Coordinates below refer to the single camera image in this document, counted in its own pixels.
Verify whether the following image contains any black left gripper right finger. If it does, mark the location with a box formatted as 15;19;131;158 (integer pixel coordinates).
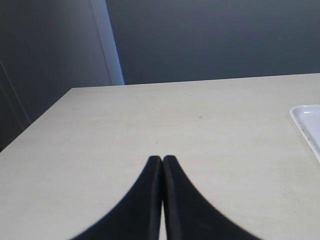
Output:
162;154;263;240

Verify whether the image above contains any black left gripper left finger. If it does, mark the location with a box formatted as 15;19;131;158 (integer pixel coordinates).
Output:
74;155;163;240

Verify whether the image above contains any white plastic tray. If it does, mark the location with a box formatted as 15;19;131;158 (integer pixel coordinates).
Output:
289;104;320;162

